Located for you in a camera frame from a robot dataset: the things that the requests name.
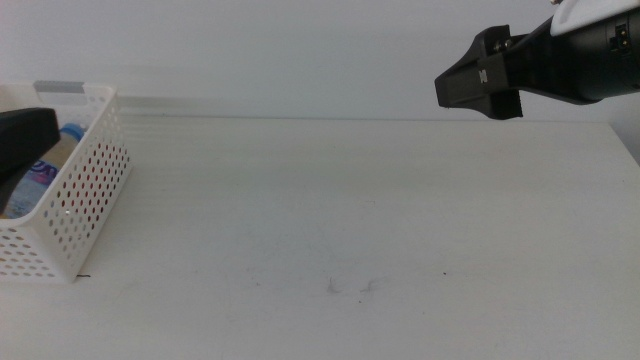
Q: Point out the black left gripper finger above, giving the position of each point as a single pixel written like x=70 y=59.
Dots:
x=27 y=132

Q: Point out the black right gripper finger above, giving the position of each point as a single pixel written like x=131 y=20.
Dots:
x=470 y=90
x=492 y=42

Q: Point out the clear water bottle blue label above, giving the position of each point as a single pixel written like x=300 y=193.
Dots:
x=30 y=195

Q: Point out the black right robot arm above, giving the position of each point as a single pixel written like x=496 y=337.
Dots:
x=600 y=65

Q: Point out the white perforated plastic basket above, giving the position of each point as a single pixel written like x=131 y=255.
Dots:
x=105 y=92

